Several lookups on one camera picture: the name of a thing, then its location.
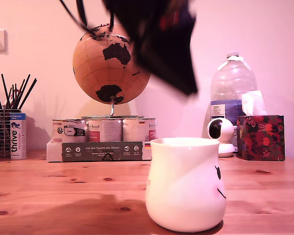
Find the cork globe on metal stand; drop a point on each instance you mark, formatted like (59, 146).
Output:
(100, 73)

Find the large clear water bottle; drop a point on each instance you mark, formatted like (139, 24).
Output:
(232, 80)

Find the tin can with label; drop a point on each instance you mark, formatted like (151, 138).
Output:
(68, 131)
(105, 129)
(139, 128)

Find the white paper tissue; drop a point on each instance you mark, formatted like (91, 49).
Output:
(253, 102)

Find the cardboard can tray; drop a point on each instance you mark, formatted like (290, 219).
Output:
(93, 154)

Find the floral tissue box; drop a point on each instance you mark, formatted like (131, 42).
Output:
(261, 138)

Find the white mug with face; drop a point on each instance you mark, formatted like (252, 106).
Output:
(183, 186)

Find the white thrive tube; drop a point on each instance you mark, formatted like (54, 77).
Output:
(17, 137)

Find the small white round camera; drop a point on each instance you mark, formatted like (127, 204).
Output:
(223, 129)

